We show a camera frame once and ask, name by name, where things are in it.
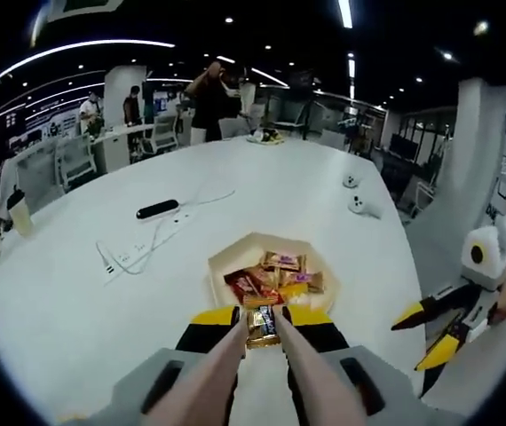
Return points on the black food packet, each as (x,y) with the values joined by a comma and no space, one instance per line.
(262,328)

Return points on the white game controller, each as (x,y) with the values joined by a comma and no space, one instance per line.
(351,179)
(364,206)

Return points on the cream hexagonal container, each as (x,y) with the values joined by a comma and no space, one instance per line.
(235,257)

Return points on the person's white shirt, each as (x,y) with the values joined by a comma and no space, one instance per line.
(479,377)

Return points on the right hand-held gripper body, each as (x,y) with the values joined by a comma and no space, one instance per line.
(481,253)

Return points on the black camera tripod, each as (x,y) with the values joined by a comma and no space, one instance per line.
(304,102)

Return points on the yellow food packet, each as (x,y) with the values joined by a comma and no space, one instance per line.
(299,295)

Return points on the tall drink cup dark lid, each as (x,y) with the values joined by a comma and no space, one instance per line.
(20,215)

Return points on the long red food packet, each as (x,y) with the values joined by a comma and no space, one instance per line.
(244,285)

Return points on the pink food tongs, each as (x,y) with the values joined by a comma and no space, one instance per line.
(200,381)

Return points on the black oblong device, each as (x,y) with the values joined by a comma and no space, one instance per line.
(157,208)

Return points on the ceiling air vent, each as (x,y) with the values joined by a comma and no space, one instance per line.
(84,5)

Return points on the straight ceiling light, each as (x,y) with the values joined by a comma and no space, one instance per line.
(345,11)

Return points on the white office chair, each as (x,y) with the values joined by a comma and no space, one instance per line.
(75,162)
(164,133)

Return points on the long curved ceiling light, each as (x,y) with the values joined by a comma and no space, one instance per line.
(84,45)

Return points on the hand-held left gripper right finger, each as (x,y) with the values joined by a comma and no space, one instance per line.
(328,333)

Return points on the yellow black cloth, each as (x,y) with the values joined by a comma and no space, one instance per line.
(265,136)

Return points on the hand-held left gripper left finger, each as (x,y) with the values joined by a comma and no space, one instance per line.
(200,337)

